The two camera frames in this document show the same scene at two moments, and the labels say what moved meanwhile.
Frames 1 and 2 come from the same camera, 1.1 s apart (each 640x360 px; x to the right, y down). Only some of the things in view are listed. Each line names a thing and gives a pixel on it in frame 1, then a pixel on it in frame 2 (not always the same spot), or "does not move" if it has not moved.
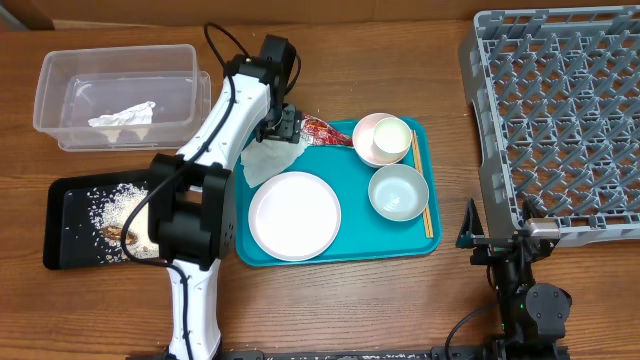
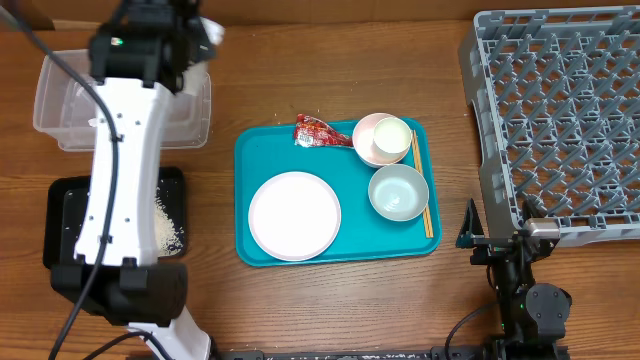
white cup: x=392 y=138 does not move
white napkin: x=267 y=158 → x=215 y=31
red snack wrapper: x=315 y=131 does not move
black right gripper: x=489 y=247 does not move
